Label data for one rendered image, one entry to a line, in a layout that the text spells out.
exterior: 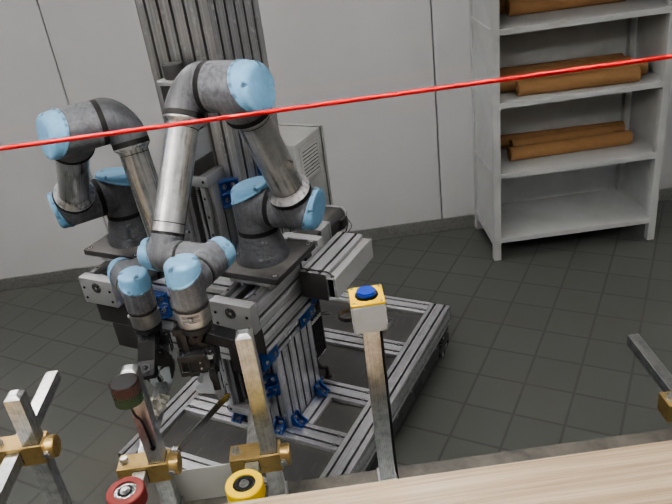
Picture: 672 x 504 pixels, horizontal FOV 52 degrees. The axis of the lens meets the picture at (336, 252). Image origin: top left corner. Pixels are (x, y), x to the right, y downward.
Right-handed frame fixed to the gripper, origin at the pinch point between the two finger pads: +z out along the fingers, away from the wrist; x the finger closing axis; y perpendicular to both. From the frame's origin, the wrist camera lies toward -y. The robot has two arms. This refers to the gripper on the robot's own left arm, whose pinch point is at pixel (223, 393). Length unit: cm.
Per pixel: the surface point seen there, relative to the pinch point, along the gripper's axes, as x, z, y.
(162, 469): 10.3, 10.6, 15.0
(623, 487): 37, 6, -77
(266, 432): 9.6, 4.8, -9.4
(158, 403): -11.8, 9.6, 19.1
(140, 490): 20.8, 5.6, 16.7
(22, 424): 9.6, -6.7, 40.9
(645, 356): -9, 14, -104
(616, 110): -249, 34, -202
